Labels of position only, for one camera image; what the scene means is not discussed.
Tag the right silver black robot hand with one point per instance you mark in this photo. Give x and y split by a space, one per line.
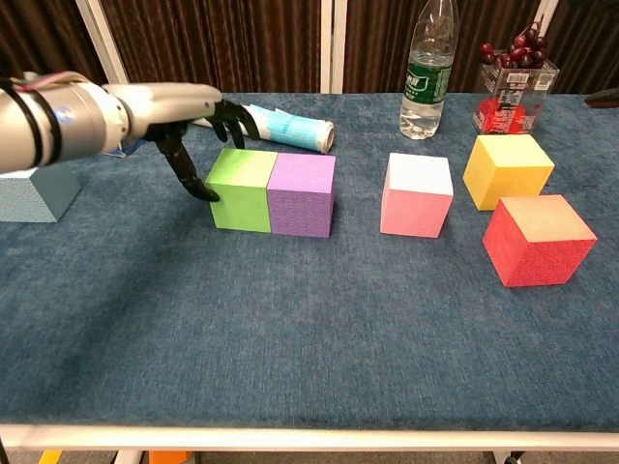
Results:
607 98

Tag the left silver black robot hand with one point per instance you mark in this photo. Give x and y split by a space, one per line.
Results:
164 106

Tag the green foam cube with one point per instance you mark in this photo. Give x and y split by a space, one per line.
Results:
242 208

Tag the yellow foam cube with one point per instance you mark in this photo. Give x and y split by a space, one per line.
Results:
503 183

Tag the light blue foam cube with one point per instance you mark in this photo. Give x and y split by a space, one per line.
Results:
38 198

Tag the purple foam cube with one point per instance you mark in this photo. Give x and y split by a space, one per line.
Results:
300 208

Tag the pink foam cube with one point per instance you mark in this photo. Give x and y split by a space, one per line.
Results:
411 212

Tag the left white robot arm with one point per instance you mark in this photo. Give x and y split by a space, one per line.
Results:
72 125

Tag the red foam cube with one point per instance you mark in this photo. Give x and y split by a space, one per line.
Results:
541 256

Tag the blue orange snack box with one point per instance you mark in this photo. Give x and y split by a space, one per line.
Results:
123 152

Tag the clear plastic box red contents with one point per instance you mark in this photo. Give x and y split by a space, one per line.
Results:
512 106

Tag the dark red grape bunch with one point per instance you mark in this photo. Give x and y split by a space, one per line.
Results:
520 55

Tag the white plastic wrap roll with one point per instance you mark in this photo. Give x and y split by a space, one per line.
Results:
290 128

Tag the clear green-label water bottle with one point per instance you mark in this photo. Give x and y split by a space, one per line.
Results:
425 82

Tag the blue table cloth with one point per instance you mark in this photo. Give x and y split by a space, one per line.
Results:
290 314

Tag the orange plastic object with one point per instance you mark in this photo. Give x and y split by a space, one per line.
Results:
169 458

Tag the yellow floor tape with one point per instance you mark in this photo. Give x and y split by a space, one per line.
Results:
50 458

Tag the white partition post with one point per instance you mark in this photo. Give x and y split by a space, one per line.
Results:
333 43
104 48
553 9

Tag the white table frame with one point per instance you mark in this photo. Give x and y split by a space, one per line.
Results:
309 439

